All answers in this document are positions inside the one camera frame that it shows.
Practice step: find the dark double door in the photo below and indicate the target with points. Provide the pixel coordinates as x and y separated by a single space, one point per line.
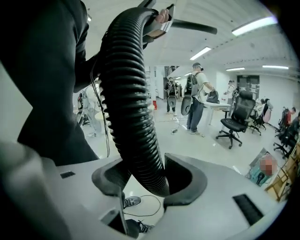
248 85

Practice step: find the black mesh office chair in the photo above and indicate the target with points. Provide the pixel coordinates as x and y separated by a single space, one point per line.
246 105

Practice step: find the red box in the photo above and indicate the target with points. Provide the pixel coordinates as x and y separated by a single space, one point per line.
155 105

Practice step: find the black bag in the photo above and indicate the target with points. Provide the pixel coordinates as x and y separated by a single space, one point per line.
212 97

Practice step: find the white rectangular desk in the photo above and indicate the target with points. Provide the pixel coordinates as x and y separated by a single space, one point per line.
218 105

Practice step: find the person's left hand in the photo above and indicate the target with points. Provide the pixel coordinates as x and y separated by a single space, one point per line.
162 17

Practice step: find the wooden rack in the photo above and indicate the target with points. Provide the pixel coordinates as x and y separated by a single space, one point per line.
281 178

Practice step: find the person's black clothed body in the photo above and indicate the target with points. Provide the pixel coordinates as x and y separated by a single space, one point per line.
47 82

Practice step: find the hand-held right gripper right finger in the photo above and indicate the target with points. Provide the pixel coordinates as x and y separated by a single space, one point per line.
211 211

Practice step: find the round beige table black base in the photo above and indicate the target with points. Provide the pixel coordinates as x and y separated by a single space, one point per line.
99 116

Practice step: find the person's black sneaker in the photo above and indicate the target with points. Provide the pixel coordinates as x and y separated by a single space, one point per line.
145 227
132 202

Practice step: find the ceiling light strip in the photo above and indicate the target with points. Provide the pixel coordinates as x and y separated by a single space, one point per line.
200 53
275 67
235 69
254 25

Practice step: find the red and teal vacuum cleaner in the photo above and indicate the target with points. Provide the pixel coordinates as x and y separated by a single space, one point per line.
267 166

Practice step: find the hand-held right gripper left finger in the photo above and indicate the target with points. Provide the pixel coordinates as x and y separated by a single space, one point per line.
77 187

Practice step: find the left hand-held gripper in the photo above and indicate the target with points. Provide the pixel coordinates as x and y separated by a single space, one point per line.
167 27

